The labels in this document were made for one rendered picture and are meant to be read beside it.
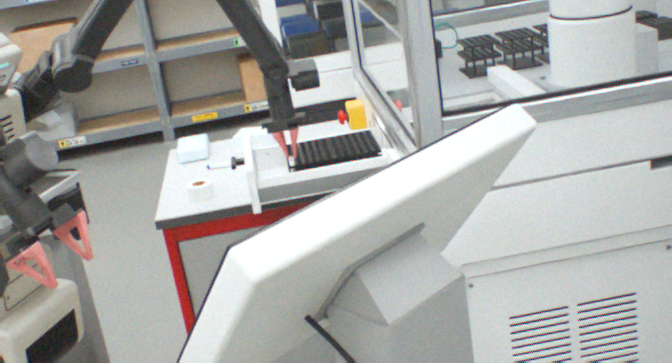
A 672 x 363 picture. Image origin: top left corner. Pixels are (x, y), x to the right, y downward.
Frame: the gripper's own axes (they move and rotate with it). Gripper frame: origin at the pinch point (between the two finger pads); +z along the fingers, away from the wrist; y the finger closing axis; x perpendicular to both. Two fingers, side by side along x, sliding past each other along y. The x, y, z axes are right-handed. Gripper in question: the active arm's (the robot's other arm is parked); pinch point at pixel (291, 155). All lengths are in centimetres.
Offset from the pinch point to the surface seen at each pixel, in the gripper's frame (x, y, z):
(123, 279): -153, 101, 73
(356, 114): -38.1, -15.6, 0.0
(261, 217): -17.8, 13.2, 18.7
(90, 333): -32, 72, 48
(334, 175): 4.9, -9.4, 5.5
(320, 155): -3.2, -6.5, 2.0
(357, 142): -8.6, -15.6, 1.7
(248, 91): -374, 64, 31
